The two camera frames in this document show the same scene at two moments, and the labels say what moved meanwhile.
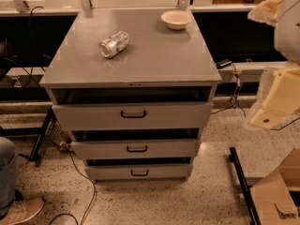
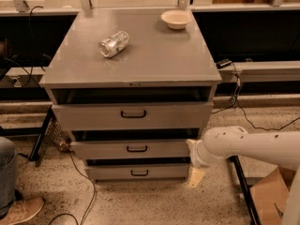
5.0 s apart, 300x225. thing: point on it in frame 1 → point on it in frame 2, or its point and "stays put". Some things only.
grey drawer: [139, 148] stays put
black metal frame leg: [247, 193] stays put
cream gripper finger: [268, 9] → [200, 157]
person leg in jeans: [7, 176] stays put
